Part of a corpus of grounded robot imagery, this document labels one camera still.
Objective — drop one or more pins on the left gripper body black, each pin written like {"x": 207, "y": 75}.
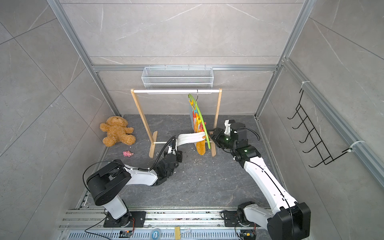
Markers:
{"x": 179, "y": 158}

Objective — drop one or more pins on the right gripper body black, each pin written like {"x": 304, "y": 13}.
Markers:
{"x": 220, "y": 139}

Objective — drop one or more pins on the orange fuzzy insole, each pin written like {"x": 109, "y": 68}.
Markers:
{"x": 201, "y": 143}

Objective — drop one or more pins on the white striped insole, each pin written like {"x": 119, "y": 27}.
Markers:
{"x": 190, "y": 138}

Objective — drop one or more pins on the green clip hanger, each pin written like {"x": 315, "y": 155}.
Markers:
{"x": 198, "y": 123}

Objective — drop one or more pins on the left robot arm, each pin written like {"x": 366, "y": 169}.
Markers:
{"x": 106, "y": 184}

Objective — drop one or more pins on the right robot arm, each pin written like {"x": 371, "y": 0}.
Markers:
{"x": 286, "y": 218}

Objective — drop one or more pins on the wooden clothes rack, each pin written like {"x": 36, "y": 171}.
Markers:
{"x": 167, "y": 112}

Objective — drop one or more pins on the small pink toy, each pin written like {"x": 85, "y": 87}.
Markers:
{"x": 127, "y": 154}

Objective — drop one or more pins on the brown teddy bear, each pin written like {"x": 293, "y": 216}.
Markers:
{"x": 117, "y": 132}

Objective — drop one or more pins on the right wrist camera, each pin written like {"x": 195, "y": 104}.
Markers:
{"x": 228, "y": 127}

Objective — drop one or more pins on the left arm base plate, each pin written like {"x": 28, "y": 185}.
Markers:
{"x": 131, "y": 219}

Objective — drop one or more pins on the white wire mesh basket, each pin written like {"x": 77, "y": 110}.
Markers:
{"x": 184, "y": 78}

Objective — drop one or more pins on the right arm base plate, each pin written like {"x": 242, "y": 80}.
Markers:
{"x": 234, "y": 220}

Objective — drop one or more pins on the black wall hook rack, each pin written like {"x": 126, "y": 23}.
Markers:
{"x": 313, "y": 136}

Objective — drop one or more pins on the aluminium floor rail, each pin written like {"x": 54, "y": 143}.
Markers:
{"x": 160, "y": 224}

